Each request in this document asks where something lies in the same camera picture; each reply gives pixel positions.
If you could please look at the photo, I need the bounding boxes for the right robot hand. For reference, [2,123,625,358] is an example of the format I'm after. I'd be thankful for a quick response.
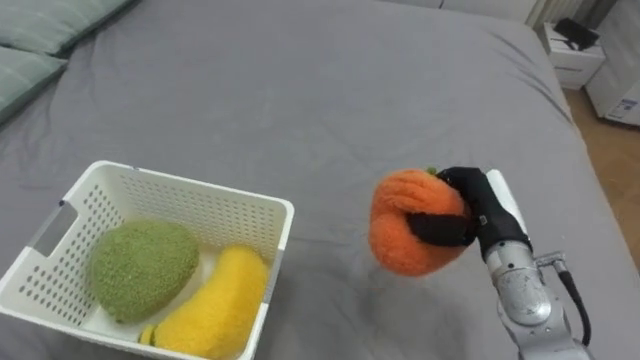
[405,166,533,260]

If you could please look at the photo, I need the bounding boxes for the orange fruit soft toy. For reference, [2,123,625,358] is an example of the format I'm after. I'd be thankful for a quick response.
[368,166,472,278]

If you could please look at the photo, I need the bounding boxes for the white bedside cabinet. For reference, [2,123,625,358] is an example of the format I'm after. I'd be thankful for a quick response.
[542,21,607,91]

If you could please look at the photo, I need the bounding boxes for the white appliance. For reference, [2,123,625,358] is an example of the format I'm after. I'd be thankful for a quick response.
[584,0,640,127]

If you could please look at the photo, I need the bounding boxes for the black device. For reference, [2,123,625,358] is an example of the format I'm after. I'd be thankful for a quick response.
[553,17,600,51]

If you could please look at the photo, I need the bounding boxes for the grey bed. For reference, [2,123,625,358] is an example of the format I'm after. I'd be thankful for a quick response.
[0,0,640,360]

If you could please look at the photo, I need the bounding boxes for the yellow banana soft toy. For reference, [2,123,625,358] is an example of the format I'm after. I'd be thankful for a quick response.
[138,244,270,360]

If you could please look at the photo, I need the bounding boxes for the white perforated plastic basket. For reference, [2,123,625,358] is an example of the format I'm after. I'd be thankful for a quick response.
[0,160,296,360]

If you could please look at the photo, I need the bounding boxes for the green avocado soft toy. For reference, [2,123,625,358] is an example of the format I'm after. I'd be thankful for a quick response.
[89,219,201,324]

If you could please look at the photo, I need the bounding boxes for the green pillow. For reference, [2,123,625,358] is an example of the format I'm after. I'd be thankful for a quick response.
[0,45,69,126]
[0,0,139,57]

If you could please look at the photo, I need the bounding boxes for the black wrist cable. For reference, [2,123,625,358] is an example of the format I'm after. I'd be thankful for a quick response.
[534,251,593,348]

